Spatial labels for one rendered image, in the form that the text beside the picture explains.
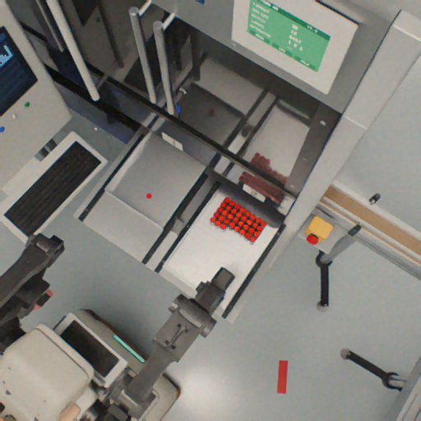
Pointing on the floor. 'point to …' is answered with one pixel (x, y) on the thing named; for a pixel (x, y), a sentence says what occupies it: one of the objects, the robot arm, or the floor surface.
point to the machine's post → (359, 113)
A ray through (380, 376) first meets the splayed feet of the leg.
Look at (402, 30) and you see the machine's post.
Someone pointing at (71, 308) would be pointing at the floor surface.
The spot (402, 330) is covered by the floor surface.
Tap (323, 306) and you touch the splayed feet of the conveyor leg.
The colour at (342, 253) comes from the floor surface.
